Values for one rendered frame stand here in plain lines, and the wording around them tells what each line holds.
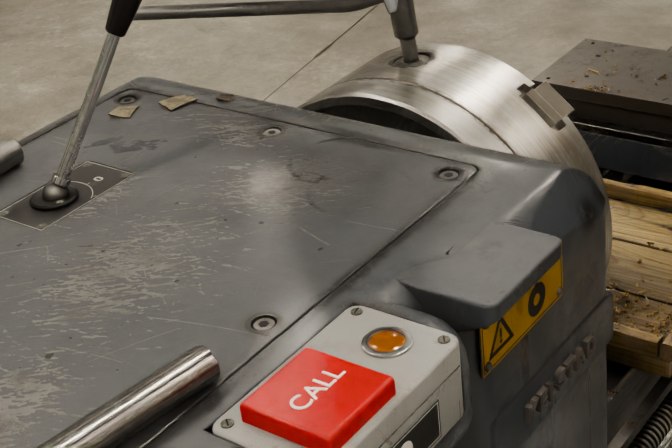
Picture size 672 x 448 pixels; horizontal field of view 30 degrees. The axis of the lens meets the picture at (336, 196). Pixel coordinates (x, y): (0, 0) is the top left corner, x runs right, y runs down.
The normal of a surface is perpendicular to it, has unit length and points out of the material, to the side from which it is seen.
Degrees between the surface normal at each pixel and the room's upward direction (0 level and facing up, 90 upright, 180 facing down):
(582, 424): 90
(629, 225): 0
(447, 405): 90
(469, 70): 16
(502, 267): 0
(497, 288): 0
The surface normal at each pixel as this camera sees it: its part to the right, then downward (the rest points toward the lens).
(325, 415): -0.10, -0.87
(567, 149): 0.59, -0.35
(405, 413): 0.80, 0.21
